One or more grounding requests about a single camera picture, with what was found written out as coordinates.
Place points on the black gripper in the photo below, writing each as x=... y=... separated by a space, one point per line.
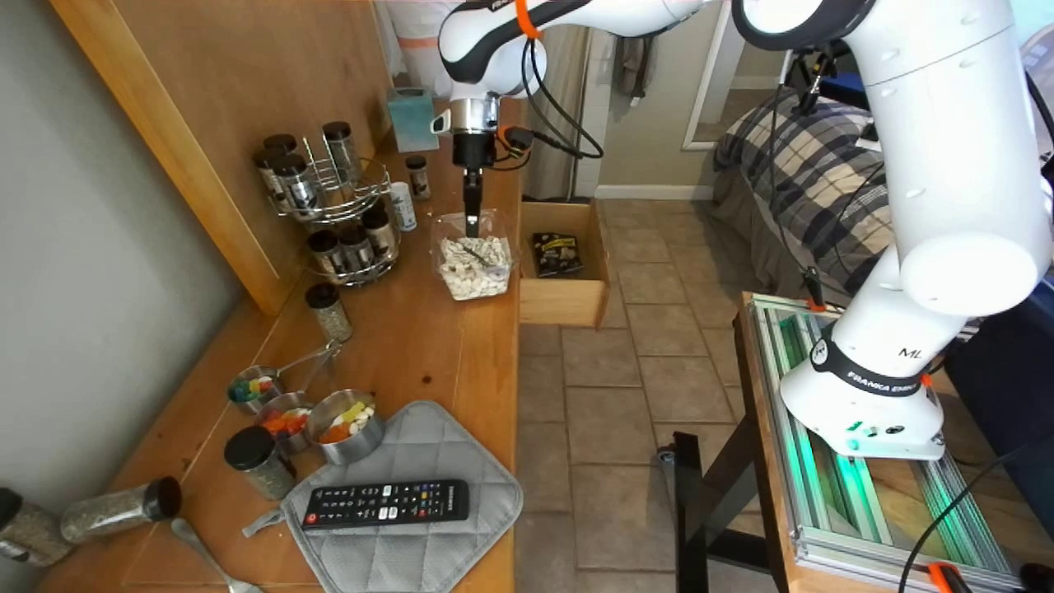
x=473 y=166

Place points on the clear plastic lunch box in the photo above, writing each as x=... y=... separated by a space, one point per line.
x=475 y=283

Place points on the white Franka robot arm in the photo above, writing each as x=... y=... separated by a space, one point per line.
x=958 y=166

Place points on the teal tissue box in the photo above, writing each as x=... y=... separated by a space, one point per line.
x=414 y=121

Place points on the open wooden drawer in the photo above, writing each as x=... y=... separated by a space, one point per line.
x=562 y=298

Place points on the small dark spice jar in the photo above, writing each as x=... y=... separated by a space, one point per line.
x=421 y=178

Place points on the small white bottle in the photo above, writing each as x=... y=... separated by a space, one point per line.
x=402 y=207

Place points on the black Smartfood popcorn bag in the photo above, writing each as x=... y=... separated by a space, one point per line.
x=559 y=251

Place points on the black lid spice jar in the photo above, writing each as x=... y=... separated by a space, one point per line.
x=353 y=250
x=297 y=187
x=339 y=150
x=381 y=231
x=323 y=251
x=276 y=166

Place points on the grey curtain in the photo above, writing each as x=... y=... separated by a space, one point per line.
x=566 y=175

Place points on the wooden dresser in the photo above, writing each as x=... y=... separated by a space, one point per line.
x=441 y=351

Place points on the wooden backboard panel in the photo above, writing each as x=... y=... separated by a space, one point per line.
x=251 y=76

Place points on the small cup with candies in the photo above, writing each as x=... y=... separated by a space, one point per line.
x=256 y=392

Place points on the medium steel measuring cup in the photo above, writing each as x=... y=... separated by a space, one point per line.
x=287 y=429

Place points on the black remote control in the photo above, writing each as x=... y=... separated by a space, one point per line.
x=383 y=507

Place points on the wide glass jar black lid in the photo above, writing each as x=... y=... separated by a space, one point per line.
x=262 y=462

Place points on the plaid bed blanket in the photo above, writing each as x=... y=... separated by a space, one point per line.
x=803 y=187

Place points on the grey quilted pot holder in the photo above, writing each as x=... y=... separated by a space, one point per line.
x=405 y=563

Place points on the black stand leg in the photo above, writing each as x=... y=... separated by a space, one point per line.
x=702 y=507

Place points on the dark capped glass jar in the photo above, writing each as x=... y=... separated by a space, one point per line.
x=27 y=532

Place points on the black camera on stand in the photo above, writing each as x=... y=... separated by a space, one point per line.
x=808 y=76

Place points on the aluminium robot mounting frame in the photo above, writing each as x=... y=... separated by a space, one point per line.
x=859 y=495

